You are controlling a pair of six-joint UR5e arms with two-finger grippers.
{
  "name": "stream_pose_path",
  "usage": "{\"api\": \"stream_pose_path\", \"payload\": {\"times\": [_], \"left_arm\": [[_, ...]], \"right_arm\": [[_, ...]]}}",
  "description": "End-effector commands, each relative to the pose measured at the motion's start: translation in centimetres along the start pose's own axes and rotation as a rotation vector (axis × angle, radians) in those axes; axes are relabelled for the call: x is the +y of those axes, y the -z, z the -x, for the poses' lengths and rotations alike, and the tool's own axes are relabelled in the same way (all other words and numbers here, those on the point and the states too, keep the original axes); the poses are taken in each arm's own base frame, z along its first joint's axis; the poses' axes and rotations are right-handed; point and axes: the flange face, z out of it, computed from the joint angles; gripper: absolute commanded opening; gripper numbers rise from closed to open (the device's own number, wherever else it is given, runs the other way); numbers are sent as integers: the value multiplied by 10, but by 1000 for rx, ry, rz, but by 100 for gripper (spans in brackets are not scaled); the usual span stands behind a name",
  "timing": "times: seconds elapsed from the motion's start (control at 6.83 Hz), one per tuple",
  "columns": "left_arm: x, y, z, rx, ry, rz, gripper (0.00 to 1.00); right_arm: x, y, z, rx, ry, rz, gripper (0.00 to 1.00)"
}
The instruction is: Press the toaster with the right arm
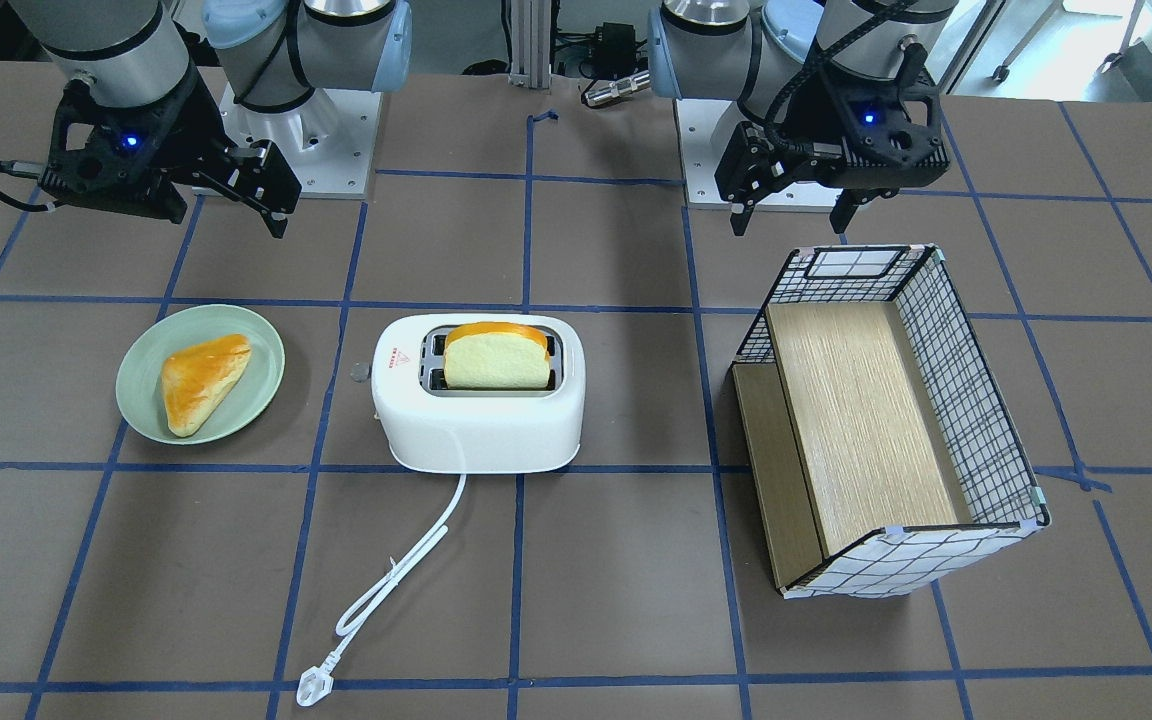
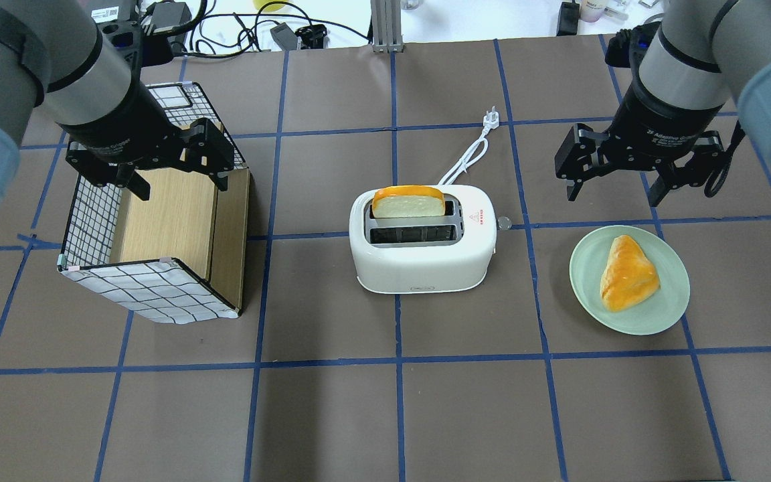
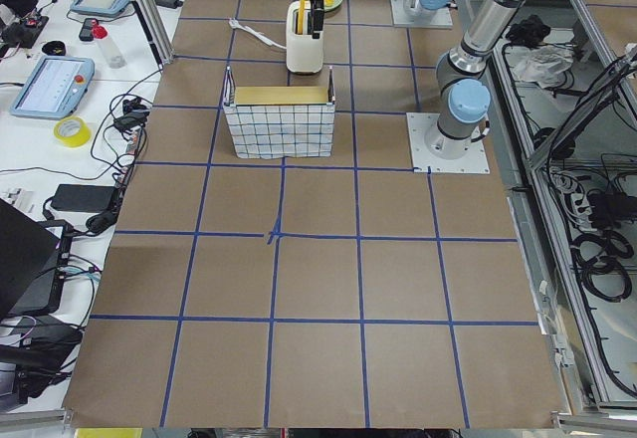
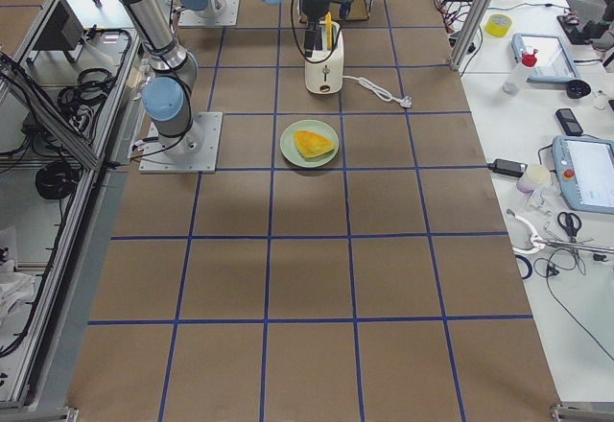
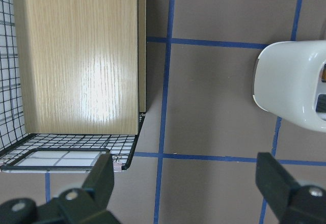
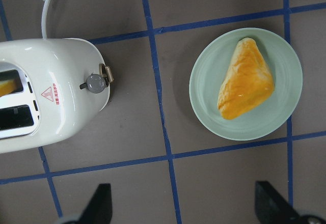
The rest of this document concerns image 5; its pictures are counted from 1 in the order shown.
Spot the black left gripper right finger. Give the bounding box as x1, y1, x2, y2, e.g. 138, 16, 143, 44
255, 152, 325, 223

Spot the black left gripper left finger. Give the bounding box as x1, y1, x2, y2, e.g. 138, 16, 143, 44
1, 153, 114, 223

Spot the white two-slot toaster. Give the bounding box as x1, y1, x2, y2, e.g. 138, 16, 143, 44
252, 40, 325, 132

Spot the bread slice in toaster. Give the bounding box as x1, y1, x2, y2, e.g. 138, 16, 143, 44
321, 65, 326, 83

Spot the wire basket with wooden shelf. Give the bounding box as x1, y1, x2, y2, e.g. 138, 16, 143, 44
1, 0, 146, 173

